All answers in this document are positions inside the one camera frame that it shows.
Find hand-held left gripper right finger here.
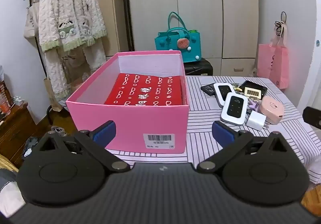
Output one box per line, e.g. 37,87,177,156
197,121,287,174

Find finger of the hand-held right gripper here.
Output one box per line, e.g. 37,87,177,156
303,107,321,127

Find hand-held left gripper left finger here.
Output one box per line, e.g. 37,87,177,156
35,121,131,172

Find pink cardboard box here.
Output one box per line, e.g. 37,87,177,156
66,50,190,153

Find white black portable router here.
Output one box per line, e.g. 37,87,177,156
214,83,237,108
221,92,249,125

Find white charger plug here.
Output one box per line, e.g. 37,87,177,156
247,110,270,131

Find purple hair clip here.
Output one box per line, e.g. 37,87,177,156
247,98,261,115

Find pink rounded case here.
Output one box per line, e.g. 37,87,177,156
259,95,285,125

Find cream hair comb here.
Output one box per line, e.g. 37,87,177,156
244,87,262,98

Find black shallow tray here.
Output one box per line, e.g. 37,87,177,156
239,80,268,100

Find striped tablecloth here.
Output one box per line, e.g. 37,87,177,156
110,76,321,184

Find patterned sneaker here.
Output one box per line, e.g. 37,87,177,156
51,126,67,135

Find red printed flat box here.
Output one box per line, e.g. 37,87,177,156
104,73,183,107

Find black clothes rack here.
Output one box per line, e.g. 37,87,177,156
29,0,66,124

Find pink shopping bag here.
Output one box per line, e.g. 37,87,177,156
257,22,289,89

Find black suitcase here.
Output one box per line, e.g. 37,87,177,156
184,58,213,77

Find wooden cabinet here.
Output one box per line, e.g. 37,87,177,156
0,102,38,164

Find teal felt handbag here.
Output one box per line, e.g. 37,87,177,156
154,12,202,63

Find grey cloth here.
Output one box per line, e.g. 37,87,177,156
0,167,25,218

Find white refrigerator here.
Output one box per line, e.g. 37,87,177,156
256,0,321,114

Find white fleece pajama jacket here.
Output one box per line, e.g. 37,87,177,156
38,0,108,52

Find canvas tote bag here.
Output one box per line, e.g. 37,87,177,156
24,0,42,44

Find beige wardrobe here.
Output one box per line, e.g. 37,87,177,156
112,0,260,76

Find black hair ties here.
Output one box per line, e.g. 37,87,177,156
274,11,287,36

